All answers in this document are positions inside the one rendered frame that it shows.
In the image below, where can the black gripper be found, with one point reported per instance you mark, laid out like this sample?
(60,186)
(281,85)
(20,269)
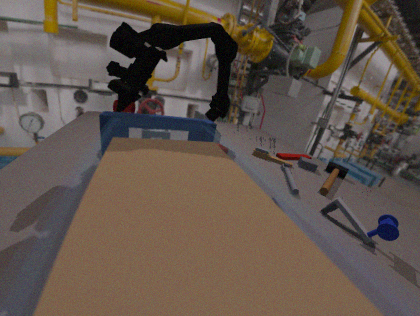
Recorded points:
(128,90)

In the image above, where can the winch handle with blue knob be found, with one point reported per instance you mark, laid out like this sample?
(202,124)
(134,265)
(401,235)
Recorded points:
(387,228)

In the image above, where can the red flat bar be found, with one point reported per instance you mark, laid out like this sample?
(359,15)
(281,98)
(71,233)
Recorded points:
(287,156)

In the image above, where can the wooden-handled black mallet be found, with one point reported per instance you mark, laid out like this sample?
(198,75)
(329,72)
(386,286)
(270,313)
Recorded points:
(336,170)

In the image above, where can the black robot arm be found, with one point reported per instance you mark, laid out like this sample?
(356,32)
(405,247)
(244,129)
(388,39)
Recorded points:
(129,42)

